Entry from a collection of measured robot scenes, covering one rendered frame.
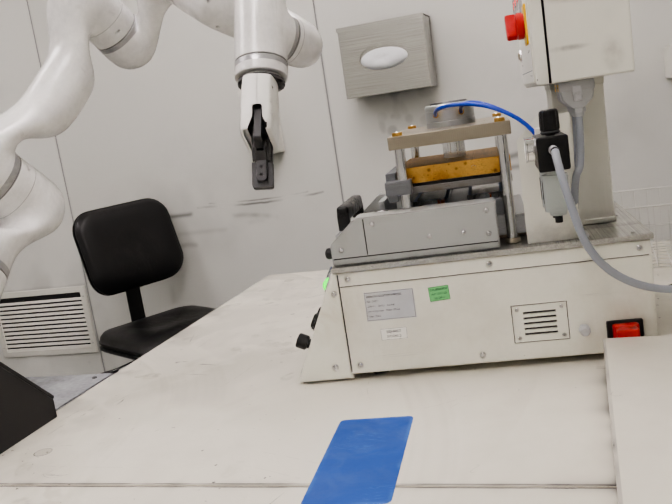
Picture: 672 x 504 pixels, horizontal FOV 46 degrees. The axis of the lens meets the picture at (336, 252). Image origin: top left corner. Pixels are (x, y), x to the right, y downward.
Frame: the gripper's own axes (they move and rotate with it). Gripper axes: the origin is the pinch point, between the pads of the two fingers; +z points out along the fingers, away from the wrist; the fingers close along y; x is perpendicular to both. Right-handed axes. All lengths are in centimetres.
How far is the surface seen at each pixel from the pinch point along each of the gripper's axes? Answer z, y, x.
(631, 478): 43, 39, 39
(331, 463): 42.1, 18.1, 10.3
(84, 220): -38, -159, -90
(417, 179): 1.6, -1.0, 23.6
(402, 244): 12.0, 0.7, 20.7
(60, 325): -8, -222, -124
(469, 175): 1.7, 0.1, 31.4
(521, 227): 9.8, -1.4, 38.7
